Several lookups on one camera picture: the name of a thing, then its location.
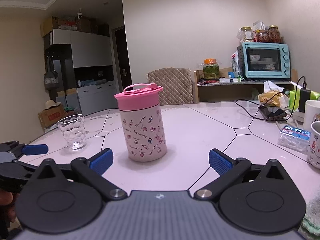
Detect small jar red contents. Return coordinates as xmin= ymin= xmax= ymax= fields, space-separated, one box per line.
xmin=258 ymin=29 xmax=270 ymax=43

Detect beige quilted chair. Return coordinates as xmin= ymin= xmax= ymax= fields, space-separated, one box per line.
xmin=146 ymin=67 xmax=194 ymax=105

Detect clear dimpled glass cup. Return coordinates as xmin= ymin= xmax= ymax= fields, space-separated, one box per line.
xmin=57 ymin=114 xmax=87 ymax=151

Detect dark door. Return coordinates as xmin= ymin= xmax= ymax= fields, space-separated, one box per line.
xmin=114 ymin=27 xmax=129 ymax=90

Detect white charger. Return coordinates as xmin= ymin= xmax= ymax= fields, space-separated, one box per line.
xmin=292 ymin=111 xmax=305 ymax=123

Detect black smartphone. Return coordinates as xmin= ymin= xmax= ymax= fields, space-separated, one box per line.
xmin=258 ymin=105 xmax=288 ymax=121

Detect clear plastic box blue label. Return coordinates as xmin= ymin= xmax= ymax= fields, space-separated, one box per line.
xmin=277 ymin=124 xmax=312 ymax=155

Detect tall jar red contents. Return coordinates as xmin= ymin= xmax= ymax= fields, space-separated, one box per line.
xmin=269 ymin=25 xmax=281 ymax=43

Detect white printed bottle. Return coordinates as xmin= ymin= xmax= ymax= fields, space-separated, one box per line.
xmin=119 ymin=102 xmax=167 ymax=162

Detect black charging cable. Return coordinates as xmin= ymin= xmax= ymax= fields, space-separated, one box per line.
xmin=235 ymin=76 xmax=307 ymax=123

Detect black power bank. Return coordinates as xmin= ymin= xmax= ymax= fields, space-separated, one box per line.
xmin=298 ymin=88 xmax=312 ymax=113

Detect white and red bag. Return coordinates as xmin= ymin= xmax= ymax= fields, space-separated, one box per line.
xmin=230 ymin=51 xmax=244 ymax=80

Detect light blue toaster oven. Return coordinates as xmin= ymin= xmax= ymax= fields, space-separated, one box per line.
xmin=237 ymin=42 xmax=292 ymax=80

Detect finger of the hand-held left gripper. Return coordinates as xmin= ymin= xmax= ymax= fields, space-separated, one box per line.
xmin=0 ymin=161 xmax=38 ymax=193
xmin=0 ymin=141 xmax=49 ymax=161

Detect white printed mug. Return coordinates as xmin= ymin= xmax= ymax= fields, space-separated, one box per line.
xmin=307 ymin=121 xmax=320 ymax=168

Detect clear plastic bag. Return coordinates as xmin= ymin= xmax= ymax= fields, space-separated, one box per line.
xmin=252 ymin=19 xmax=266 ymax=31

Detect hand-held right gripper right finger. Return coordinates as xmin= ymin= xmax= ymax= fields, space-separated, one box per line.
xmin=194 ymin=149 xmax=292 ymax=200

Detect grey and dark cabinet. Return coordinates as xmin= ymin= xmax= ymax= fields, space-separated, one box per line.
xmin=44 ymin=29 xmax=117 ymax=115

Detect green white towel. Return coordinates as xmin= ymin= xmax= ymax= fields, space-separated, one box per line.
xmin=299 ymin=192 xmax=320 ymax=238

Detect gold lid jar pale contents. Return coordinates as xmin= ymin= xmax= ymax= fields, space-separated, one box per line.
xmin=241 ymin=27 xmax=253 ymax=43

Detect green pickle jar orange lid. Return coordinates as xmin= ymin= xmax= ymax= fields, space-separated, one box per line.
xmin=202 ymin=59 xmax=220 ymax=79

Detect straw hat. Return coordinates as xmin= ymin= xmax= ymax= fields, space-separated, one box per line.
xmin=45 ymin=99 xmax=62 ymax=110

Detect pink bottle cap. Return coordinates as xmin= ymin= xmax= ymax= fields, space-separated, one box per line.
xmin=114 ymin=82 xmax=163 ymax=111

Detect person's left hand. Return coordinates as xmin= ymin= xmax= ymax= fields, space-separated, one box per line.
xmin=0 ymin=189 xmax=17 ymax=223

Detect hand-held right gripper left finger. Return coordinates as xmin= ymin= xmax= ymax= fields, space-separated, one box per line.
xmin=32 ymin=148 xmax=127 ymax=202

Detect cardboard box red print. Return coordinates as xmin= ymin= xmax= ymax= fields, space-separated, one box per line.
xmin=38 ymin=104 xmax=66 ymax=130

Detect wooden side shelf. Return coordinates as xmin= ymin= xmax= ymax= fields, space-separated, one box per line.
xmin=194 ymin=69 xmax=298 ymax=103

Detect yellow snack bag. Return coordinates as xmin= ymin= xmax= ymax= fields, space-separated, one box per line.
xmin=258 ymin=91 xmax=290 ymax=109

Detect grey hanging bag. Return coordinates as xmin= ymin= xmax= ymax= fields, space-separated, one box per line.
xmin=44 ymin=56 xmax=59 ymax=93

